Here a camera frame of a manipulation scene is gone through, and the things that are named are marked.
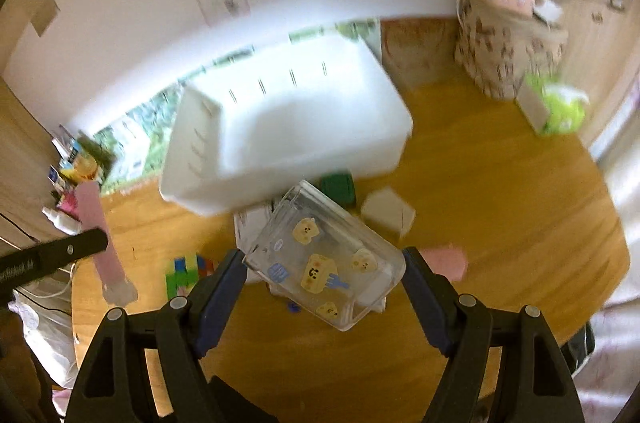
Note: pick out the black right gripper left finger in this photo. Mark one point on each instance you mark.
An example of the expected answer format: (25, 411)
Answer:
(113, 384)

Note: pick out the pink round object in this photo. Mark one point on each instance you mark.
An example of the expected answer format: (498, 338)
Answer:
(450, 261)

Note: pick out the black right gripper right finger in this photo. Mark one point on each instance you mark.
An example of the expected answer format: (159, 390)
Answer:
(534, 383)

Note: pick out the white plastic storage bin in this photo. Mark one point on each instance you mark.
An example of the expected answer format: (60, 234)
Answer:
(297, 111)

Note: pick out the pink stick toy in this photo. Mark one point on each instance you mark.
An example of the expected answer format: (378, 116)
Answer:
(117, 289)

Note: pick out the white plastic bottle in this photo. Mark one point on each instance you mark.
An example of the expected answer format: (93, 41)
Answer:
(62, 221)

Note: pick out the green tissue pack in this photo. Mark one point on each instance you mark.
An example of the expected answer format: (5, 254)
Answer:
(552, 107)

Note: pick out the colourful puzzle cube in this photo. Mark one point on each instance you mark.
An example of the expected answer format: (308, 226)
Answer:
(183, 273)

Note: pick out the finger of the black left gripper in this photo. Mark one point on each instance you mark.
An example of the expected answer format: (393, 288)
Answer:
(25, 266)

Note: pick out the clear plastic box with stickers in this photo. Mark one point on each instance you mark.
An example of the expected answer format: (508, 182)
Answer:
(324, 259)

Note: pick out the patterned fabric basket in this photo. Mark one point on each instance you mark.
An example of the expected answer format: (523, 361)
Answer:
(501, 41)

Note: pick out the green black toy car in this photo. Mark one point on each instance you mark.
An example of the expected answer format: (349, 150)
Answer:
(340, 188)

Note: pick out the yellow juice carton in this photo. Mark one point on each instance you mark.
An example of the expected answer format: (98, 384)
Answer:
(81, 167)

